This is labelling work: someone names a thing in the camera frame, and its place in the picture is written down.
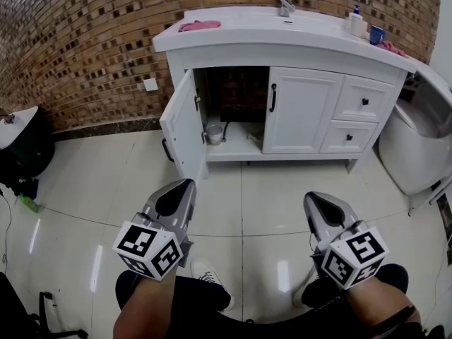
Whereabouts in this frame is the white basin countertop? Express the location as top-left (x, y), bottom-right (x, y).
top-left (152, 6), bottom-right (420, 73)

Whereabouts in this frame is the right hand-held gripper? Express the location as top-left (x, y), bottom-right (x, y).
top-left (304, 191), bottom-right (389, 291)

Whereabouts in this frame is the white soap pump bottle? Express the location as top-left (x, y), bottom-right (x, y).
top-left (347, 4), bottom-right (367, 37)

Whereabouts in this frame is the person's left white shoe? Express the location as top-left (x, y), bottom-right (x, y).
top-left (190, 258), bottom-right (236, 311)

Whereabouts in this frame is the person's left leg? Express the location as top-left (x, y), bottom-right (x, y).
top-left (115, 269), bottom-right (233, 314)

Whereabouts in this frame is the black round bin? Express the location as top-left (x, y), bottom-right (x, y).
top-left (9, 113), bottom-right (57, 187)

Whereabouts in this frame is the person's right leg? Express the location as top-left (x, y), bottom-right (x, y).
top-left (302, 263), bottom-right (410, 309)

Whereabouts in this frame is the person's left forearm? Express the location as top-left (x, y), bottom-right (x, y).
top-left (112, 266), bottom-right (188, 339)

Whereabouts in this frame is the white vanity cabinet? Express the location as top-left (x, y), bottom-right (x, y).
top-left (165, 49), bottom-right (409, 174)

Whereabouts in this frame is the white large drawer front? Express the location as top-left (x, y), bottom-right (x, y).
top-left (332, 74), bottom-right (396, 123)

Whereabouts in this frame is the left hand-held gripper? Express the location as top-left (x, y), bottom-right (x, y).
top-left (112, 179), bottom-right (197, 281)

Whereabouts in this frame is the small white cup in cabinet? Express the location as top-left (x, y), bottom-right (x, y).
top-left (206, 124), bottom-right (224, 145)

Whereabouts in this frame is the white closed cabinet panel door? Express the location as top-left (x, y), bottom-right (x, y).
top-left (261, 66), bottom-right (345, 155)

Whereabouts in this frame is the person's right forearm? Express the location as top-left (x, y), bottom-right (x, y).
top-left (338, 277), bottom-right (422, 339)

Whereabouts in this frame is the white round side table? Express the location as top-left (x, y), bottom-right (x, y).
top-left (0, 106), bottom-right (39, 150)

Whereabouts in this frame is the blue cup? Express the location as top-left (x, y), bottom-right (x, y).
top-left (369, 25), bottom-right (387, 46)

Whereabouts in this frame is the pink cloth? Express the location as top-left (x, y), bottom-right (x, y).
top-left (178, 19), bottom-right (222, 33)
top-left (376, 40), bottom-right (409, 58)

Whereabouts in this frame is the white small drawer front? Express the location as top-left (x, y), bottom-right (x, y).
top-left (319, 120), bottom-right (379, 155)

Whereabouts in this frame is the white metal stand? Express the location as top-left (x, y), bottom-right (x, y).
top-left (408, 177), bottom-right (452, 219)

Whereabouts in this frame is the thin black floor cable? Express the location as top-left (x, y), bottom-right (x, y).
top-left (0, 188), bottom-right (13, 275)

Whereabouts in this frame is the person's leg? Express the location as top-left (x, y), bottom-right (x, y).
top-left (115, 269), bottom-right (233, 314)
top-left (302, 263), bottom-right (410, 309)

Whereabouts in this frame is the green packet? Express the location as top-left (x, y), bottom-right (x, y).
top-left (19, 193), bottom-right (40, 214)

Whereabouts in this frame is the black chair base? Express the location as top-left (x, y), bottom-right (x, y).
top-left (37, 290), bottom-right (89, 339)

